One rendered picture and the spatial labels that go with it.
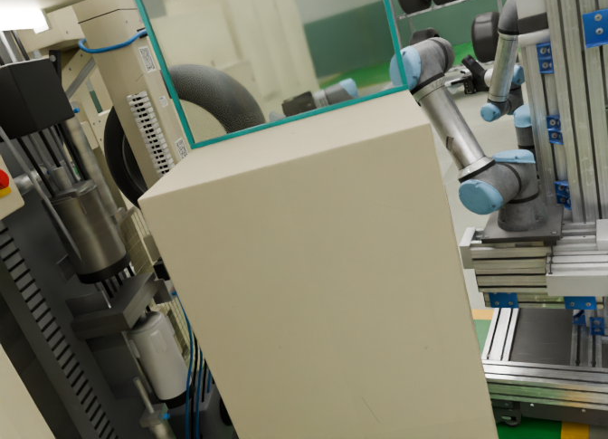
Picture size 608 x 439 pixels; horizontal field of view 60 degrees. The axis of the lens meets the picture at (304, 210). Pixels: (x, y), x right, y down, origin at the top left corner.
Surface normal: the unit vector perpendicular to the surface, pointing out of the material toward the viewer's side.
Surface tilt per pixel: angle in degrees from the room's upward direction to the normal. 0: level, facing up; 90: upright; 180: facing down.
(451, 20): 90
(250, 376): 90
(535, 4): 90
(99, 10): 90
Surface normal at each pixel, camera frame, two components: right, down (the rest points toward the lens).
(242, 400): -0.09, 0.36
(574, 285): -0.44, 0.43
